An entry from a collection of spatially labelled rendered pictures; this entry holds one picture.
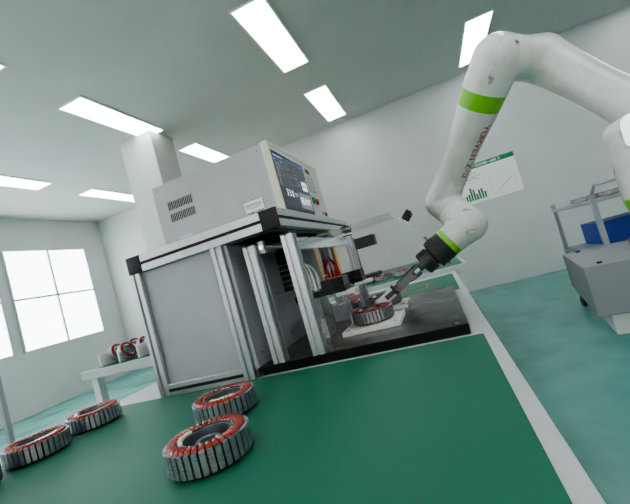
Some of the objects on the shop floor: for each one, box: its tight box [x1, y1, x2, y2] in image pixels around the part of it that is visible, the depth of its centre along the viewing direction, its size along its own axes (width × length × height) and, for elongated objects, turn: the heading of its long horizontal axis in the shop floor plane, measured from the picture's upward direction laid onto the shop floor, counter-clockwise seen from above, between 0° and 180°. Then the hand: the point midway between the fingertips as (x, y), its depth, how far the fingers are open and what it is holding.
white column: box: [119, 130, 182, 252], centre depth 498 cm, size 50×45×330 cm
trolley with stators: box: [551, 178, 630, 307], centre depth 284 cm, size 60×101×101 cm, turn 83°
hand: (384, 298), depth 122 cm, fingers closed on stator, 11 cm apart
